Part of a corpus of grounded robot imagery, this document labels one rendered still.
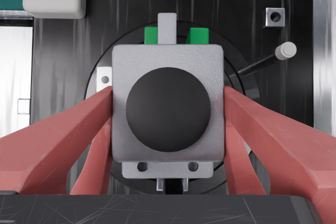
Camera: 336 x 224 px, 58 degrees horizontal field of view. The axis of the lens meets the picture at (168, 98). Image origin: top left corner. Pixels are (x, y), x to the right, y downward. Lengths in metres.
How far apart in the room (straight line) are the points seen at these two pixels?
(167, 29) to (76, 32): 0.13
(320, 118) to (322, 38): 0.07
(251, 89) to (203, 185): 0.08
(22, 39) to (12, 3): 0.04
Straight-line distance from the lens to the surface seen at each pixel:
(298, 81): 0.28
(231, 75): 0.24
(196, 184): 0.24
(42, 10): 0.27
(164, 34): 0.16
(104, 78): 0.22
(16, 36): 0.35
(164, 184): 0.22
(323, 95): 0.30
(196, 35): 0.19
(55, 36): 0.28
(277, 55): 0.17
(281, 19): 0.27
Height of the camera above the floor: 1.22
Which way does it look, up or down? 88 degrees down
